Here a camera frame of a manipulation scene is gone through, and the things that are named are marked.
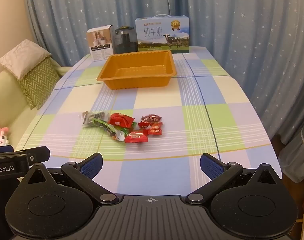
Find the green chevron cushion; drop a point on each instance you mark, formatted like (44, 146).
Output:
(39, 82)

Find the red pastry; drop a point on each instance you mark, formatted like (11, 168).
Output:
(120, 120)

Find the pale lace-trimmed curtain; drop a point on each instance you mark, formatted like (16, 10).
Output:
(296, 152)

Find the long green snack packet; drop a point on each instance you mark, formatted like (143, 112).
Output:
(109, 130)

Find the pink plush bunny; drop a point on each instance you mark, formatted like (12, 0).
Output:
(0, 135)

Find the pale green sofa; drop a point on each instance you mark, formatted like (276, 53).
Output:
(4, 92)

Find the orange plastic tray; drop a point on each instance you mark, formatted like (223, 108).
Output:
(139, 76)

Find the white product box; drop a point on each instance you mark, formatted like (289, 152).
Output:
(99, 45)

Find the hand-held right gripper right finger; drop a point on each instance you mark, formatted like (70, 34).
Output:
(210, 166)

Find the red snack packet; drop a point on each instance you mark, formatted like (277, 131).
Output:
(136, 137)

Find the clear packet of dark snack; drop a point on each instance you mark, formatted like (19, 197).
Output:
(90, 118)

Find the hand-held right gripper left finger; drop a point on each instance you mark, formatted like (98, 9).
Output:
(92, 166)

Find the blue milk carton box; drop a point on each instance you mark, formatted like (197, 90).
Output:
(164, 35)

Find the blue star curtain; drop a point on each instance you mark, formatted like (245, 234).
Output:
(216, 10)

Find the dark red candy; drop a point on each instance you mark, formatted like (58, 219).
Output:
(152, 118)

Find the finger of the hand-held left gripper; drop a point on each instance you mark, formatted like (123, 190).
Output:
(38, 155)

